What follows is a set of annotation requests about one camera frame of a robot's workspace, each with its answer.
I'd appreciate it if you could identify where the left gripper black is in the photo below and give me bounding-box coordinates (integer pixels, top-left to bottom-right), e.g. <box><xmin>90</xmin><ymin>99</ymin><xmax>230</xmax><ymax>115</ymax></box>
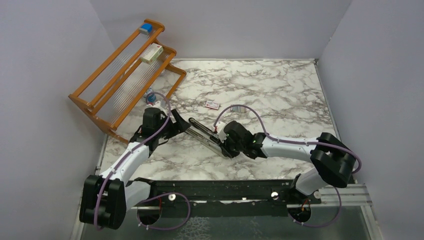
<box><xmin>155</xmin><ymin>108</ymin><xmax>191</xmax><ymax>139</ymax></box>

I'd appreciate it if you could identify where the red white staple box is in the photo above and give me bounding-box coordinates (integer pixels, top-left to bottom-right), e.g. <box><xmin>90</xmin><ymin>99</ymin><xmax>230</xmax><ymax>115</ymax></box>
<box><xmin>204</xmin><ymin>100</ymin><xmax>220</xmax><ymax>110</ymax></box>

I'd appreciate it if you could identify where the black stapler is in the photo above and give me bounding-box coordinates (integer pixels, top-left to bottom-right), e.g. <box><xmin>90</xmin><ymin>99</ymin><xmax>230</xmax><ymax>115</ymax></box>
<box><xmin>188</xmin><ymin>117</ymin><xmax>219</xmax><ymax>140</ymax></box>

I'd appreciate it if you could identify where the silver staple strip tray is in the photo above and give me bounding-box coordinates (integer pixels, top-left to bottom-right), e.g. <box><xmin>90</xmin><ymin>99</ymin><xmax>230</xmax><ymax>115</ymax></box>
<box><xmin>230</xmin><ymin>104</ymin><xmax>248</xmax><ymax>113</ymax></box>

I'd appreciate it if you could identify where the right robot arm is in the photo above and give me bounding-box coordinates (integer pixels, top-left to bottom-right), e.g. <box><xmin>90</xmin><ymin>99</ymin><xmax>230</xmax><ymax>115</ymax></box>
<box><xmin>213</xmin><ymin>120</ymin><xmax>357</xmax><ymax>204</ymax></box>

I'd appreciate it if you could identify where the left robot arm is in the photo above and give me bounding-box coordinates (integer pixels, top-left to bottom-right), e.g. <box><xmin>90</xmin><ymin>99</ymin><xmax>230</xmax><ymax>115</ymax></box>
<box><xmin>79</xmin><ymin>107</ymin><xmax>191</xmax><ymax>230</ymax></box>

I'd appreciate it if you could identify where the blue white jar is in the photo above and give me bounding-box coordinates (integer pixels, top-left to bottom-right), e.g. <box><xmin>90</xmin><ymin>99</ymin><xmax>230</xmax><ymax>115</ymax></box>
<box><xmin>143</xmin><ymin>87</ymin><xmax>157</xmax><ymax>104</ymax></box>

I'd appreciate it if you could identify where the orange wooden shelf rack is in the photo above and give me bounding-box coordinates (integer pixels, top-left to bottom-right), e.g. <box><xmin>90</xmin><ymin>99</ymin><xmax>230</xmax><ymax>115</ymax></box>
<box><xmin>68</xmin><ymin>18</ymin><xmax>187</xmax><ymax>144</ymax></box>

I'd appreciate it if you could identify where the white red box on shelf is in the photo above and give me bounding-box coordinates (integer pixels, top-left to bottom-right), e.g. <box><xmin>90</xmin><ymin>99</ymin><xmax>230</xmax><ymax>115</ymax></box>
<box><xmin>139</xmin><ymin>43</ymin><xmax>164</xmax><ymax>64</ymax></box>

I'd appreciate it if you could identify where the blue grey eraser block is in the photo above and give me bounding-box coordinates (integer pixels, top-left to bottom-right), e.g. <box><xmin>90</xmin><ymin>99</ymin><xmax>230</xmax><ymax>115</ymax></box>
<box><xmin>138</xmin><ymin>23</ymin><xmax>153</xmax><ymax>36</ymax></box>

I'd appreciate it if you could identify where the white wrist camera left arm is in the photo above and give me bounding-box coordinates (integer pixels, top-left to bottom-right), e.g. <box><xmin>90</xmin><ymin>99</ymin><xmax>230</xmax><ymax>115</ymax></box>
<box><xmin>146</xmin><ymin>99</ymin><xmax>168</xmax><ymax>112</ymax></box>

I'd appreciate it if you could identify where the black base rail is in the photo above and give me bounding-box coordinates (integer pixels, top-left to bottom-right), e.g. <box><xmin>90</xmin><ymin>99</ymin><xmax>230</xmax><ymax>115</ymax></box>
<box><xmin>132</xmin><ymin>179</ymin><xmax>372</xmax><ymax>220</ymax></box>

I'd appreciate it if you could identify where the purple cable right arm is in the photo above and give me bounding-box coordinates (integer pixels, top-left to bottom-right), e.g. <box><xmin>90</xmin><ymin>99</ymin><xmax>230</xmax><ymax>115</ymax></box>
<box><xmin>213</xmin><ymin>104</ymin><xmax>363</xmax><ymax>229</ymax></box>

